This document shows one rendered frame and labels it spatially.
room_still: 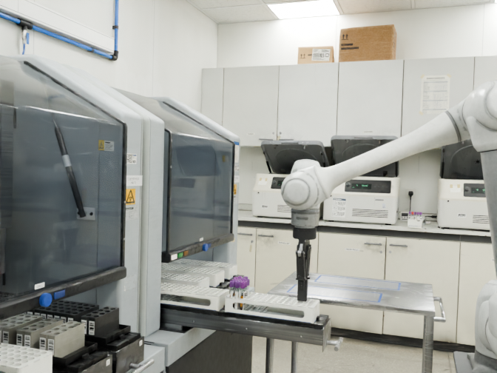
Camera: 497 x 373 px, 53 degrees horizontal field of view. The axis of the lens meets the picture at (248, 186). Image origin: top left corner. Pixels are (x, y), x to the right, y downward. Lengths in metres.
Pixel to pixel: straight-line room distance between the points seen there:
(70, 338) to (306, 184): 0.71
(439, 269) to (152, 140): 2.74
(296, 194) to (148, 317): 0.65
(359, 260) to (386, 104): 1.26
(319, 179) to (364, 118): 2.81
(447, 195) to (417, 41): 1.44
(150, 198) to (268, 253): 2.54
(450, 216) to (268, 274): 1.46
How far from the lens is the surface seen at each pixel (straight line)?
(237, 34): 4.95
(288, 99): 4.31
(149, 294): 1.66
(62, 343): 1.31
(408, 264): 3.89
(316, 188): 1.37
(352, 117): 4.19
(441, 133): 1.55
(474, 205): 3.86
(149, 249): 1.62
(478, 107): 1.37
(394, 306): 1.86
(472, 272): 3.91
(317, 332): 1.58
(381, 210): 3.87
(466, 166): 4.26
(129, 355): 1.43
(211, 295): 1.68
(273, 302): 1.63
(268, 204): 4.02
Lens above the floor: 1.28
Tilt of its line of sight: 2 degrees down
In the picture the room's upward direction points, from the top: 2 degrees clockwise
